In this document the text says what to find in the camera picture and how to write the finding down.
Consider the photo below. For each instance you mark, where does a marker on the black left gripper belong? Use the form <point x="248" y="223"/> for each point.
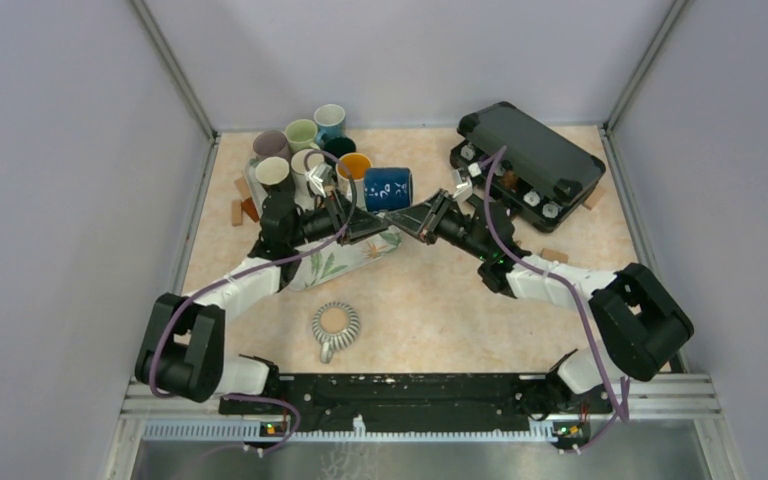
<point x="361" y="223"/>

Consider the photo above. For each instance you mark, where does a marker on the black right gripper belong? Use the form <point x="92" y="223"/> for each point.
<point x="419" y="220"/>

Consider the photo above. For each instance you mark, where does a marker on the navy blue mug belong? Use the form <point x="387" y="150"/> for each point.
<point x="388" y="188"/>

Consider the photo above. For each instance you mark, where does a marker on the clear floral glass jar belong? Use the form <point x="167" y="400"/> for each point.
<point x="351" y="171"/>

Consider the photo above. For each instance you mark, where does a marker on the dark green mug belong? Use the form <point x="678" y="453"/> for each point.
<point x="340" y="146"/>

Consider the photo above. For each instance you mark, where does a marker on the white ribbed mug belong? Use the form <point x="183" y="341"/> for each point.
<point x="301" y="163"/>

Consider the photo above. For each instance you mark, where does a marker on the black mug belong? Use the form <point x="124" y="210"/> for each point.
<point x="274" y="176"/>

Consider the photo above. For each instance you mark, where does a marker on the light green mug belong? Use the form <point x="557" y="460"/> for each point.
<point x="302" y="134"/>

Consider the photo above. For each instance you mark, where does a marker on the light blue mug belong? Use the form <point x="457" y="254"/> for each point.
<point x="330" y="120"/>

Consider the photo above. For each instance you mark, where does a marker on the striped grey white mug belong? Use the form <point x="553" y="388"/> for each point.
<point x="335" y="326"/>

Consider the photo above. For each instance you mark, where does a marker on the lilac purple mug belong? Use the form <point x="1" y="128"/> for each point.
<point x="272" y="143"/>

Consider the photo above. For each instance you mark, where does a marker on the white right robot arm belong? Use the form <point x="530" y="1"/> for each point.
<point x="633" y="326"/>

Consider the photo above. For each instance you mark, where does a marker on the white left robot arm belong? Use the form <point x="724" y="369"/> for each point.
<point x="183" y="351"/>

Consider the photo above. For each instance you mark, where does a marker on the white floral tray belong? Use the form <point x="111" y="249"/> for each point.
<point x="324" y="260"/>

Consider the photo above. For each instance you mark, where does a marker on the wooden blocks beside tray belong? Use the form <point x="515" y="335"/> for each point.
<point x="243" y="207"/>

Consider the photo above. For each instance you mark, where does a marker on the black poker chip case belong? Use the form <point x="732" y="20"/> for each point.
<point x="542" y="176"/>

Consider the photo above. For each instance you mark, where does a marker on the wooden block behind case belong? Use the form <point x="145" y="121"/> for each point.
<point x="595" y="196"/>

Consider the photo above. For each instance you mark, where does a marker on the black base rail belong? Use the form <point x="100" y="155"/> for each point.
<point x="418" y="403"/>

